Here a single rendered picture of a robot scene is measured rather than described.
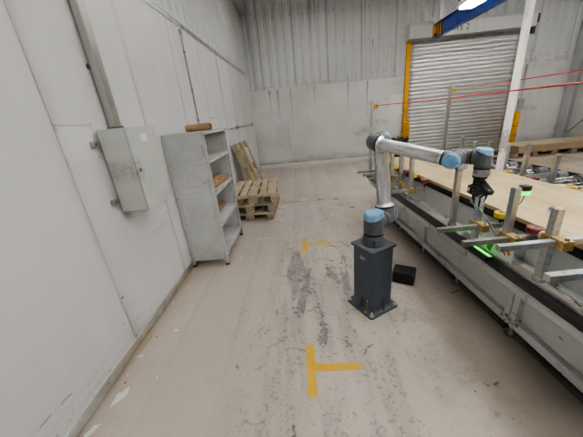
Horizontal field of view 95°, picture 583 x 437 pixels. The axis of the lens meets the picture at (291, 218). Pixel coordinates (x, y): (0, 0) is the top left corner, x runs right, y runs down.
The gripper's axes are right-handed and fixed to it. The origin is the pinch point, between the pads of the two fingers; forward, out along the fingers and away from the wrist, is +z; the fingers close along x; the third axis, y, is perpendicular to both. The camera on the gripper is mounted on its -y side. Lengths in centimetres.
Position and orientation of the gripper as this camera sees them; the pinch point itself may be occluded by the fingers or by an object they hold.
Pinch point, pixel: (477, 207)
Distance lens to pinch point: 205.6
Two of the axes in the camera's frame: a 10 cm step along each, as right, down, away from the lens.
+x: -10.0, 1.0, 0.0
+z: 0.9, 9.3, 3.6
